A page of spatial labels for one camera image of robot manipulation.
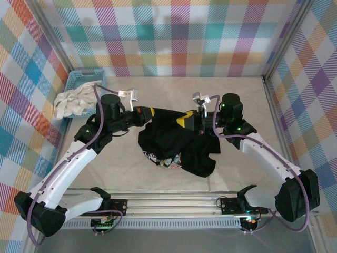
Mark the right controller board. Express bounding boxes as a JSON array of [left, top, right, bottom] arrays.
[[241, 216, 260, 231]]

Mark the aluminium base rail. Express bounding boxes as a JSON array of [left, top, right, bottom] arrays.
[[63, 188, 319, 219]]

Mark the crumpled white cloth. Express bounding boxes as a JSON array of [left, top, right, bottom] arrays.
[[53, 81, 103, 121]]

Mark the blue plastic basket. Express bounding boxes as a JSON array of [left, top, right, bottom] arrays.
[[62, 70, 108, 118]]

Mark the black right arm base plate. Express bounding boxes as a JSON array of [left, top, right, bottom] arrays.
[[220, 196, 269, 215]]

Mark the slotted grey cable duct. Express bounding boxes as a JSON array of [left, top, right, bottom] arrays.
[[62, 217, 243, 230]]

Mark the black t-shirt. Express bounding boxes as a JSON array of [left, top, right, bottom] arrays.
[[138, 110, 221, 178]]

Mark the aluminium frame post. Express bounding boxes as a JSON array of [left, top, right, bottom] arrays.
[[25, 0, 76, 73], [262, 0, 318, 79]]

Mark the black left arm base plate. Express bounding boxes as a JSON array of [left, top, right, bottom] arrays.
[[109, 199, 129, 216]]

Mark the controller board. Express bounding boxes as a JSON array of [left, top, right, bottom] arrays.
[[241, 216, 260, 231], [91, 215, 118, 232]]

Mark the left controller board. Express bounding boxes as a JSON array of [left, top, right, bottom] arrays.
[[91, 215, 118, 232]]

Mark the aluminium side rail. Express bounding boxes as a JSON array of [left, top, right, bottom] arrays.
[[262, 75, 303, 195]]

